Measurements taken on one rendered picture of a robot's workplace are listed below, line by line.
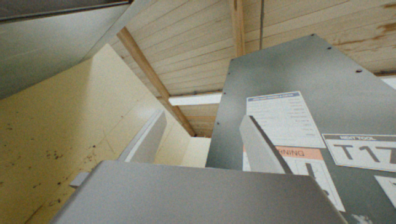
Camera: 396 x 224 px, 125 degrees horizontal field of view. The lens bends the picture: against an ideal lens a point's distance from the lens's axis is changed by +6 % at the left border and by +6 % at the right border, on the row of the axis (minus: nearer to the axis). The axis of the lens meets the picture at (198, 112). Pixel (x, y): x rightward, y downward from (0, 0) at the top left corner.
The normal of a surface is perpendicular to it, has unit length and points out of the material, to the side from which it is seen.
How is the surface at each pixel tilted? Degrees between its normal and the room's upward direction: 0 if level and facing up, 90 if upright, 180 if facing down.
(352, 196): 90
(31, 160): 90
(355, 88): 90
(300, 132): 90
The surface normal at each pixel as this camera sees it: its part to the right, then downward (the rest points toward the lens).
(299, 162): -0.42, -0.67
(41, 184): 0.86, -0.07
